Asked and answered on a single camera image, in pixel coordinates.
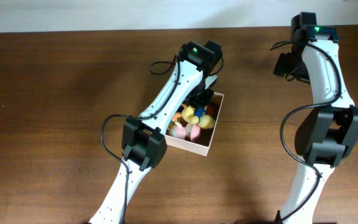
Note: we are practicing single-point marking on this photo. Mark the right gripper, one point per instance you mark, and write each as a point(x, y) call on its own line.
point(282, 65)

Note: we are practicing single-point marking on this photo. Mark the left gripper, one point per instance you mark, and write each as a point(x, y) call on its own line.
point(201, 104)

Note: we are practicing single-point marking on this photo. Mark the orange round spinner toy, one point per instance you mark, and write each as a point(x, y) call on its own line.
point(211, 110)

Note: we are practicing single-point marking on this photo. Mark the yellow plush duck toy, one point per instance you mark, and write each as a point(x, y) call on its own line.
point(198, 116)

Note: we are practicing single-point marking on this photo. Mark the white pink duck figure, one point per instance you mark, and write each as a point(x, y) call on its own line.
point(190, 131)

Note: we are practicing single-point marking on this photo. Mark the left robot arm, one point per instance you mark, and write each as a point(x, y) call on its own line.
point(143, 136)

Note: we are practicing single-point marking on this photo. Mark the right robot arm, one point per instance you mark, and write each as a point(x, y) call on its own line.
point(330, 131)

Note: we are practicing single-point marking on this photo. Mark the white cardboard box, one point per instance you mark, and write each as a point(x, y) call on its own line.
point(202, 145)

